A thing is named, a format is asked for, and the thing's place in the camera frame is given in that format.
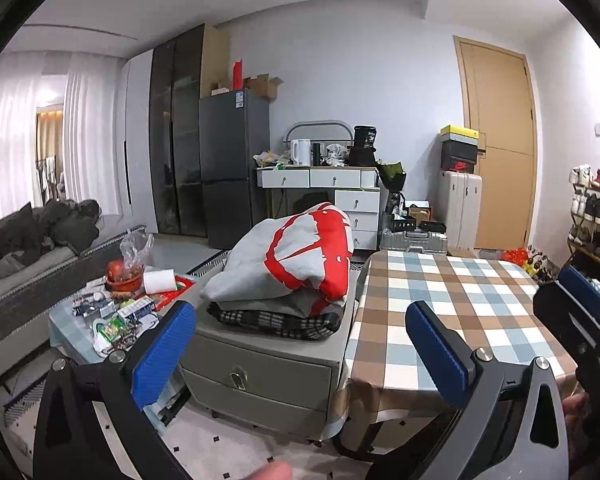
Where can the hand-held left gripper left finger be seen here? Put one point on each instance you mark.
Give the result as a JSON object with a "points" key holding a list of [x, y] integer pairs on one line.
{"points": [[162, 355]]}

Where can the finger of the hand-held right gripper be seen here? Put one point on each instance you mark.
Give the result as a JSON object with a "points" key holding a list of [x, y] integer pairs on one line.
{"points": [[560, 315], [582, 285]]}

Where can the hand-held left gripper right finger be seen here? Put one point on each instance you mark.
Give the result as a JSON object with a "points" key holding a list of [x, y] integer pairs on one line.
{"points": [[437, 355]]}

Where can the black white plaid garment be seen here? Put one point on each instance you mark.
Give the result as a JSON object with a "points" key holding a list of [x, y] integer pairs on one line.
{"points": [[280, 322]]}

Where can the grey sweatshirt red black print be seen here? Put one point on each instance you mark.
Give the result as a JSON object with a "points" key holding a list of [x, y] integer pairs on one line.
{"points": [[300, 240]]}

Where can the person's right hand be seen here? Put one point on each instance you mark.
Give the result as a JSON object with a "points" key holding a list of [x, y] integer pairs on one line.
{"points": [[576, 412]]}

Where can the person's left hand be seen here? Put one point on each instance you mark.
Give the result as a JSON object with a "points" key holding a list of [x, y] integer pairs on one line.
{"points": [[270, 472]]}

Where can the pile of slippers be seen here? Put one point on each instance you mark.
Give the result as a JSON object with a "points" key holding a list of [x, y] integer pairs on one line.
{"points": [[532, 265]]}

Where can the pile of small packets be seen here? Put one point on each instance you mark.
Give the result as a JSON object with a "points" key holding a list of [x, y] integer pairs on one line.
{"points": [[115, 317]]}

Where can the red flat packet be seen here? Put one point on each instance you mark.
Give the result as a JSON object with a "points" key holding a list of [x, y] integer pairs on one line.
{"points": [[182, 285]]}

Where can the white paper roll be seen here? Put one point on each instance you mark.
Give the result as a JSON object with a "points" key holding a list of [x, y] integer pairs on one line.
{"points": [[159, 281]]}

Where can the red plastic bag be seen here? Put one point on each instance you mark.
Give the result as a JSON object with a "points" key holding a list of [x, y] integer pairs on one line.
{"points": [[512, 256]]}

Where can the checked tablecloth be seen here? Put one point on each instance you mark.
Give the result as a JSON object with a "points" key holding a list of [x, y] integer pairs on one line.
{"points": [[455, 280]]}

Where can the clear bag of fruit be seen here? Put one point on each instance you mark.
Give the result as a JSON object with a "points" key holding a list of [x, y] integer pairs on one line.
{"points": [[127, 265]]}

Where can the grey drawer cabinet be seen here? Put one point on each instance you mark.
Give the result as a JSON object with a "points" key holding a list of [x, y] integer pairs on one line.
{"points": [[260, 375]]}

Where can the silver suitcase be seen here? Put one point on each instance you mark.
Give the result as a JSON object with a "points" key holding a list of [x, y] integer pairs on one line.
{"points": [[412, 244]]}

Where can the black table base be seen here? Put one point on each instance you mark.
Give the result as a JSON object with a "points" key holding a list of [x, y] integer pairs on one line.
{"points": [[360, 452]]}

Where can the black flat box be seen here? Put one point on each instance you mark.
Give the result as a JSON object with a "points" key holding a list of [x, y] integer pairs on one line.
{"points": [[401, 224], [434, 226]]}

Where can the white suitcase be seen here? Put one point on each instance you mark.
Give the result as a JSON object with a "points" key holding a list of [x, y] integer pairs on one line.
{"points": [[460, 210]]}

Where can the brown box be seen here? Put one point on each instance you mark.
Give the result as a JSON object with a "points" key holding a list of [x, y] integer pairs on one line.
{"points": [[420, 211]]}

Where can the grey sofa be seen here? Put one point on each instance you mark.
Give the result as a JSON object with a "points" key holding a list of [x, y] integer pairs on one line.
{"points": [[30, 280]]}

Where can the dark jacket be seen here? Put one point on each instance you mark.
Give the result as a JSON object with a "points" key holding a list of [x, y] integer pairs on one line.
{"points": [[67, 225]]}

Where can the dark wrapped bouquet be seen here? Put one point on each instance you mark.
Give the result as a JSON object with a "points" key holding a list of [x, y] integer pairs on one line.
{"points": [[391, 175]]}

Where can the wooden door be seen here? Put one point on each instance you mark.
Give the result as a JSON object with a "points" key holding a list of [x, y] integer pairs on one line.
{"points": [[505, 110]]}

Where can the yellow shoe box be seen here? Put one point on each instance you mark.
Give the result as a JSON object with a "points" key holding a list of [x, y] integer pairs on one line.
{"points": [[459, 133]]}

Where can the dark cushion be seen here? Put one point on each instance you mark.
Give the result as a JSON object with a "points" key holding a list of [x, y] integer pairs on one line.
{"points": [[7, 235]]}

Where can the grey refrigerator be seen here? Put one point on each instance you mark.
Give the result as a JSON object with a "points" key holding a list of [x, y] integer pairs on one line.
{"points": [[235, 160]]}

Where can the dark glass wardrobe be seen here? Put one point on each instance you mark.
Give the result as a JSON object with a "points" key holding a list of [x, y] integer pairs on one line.
{"points": [[180, 135]]}

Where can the pile of desk clutter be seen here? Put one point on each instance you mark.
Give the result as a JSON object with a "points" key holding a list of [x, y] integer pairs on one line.
{"points": [[272, 160]]}

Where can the white crumpled bag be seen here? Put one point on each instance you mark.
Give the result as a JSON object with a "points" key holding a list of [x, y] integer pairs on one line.
{"points": [[336, 155]]}

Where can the white desk with drawers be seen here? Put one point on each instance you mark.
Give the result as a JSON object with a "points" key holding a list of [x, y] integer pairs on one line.
{"points": [[300, 178]]}

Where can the black printed bag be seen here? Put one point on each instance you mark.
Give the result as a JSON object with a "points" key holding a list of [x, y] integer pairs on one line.
{"points": [[362, 140]]}

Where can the white curtain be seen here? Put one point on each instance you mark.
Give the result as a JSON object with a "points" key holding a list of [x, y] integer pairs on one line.
{"points": [[95, 135]]}

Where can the black tumbler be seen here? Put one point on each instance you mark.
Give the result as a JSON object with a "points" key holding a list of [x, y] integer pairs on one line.
{"points": [[318, 154]]}

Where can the white kettle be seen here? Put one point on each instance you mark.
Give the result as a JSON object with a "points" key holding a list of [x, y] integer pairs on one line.
{"points": [[300, 152]]}

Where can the open cardboard box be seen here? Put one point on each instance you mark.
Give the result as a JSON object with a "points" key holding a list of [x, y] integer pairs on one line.
{"points": [[260, 87]]}

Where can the grey arched metal frame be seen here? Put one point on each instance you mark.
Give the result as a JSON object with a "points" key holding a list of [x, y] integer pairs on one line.
{"points": [[315, 122]]}

